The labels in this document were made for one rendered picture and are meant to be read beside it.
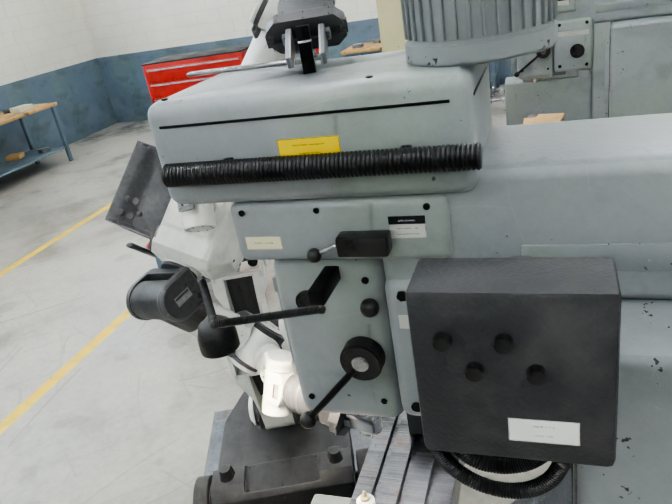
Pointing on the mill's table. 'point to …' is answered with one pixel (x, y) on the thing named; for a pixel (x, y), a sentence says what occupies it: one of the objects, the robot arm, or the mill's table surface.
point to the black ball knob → (369, 307)
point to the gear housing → (294, 211)
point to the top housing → (324, 123)
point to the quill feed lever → (358, 357)
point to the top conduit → (325, 165)
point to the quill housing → (339, 335)
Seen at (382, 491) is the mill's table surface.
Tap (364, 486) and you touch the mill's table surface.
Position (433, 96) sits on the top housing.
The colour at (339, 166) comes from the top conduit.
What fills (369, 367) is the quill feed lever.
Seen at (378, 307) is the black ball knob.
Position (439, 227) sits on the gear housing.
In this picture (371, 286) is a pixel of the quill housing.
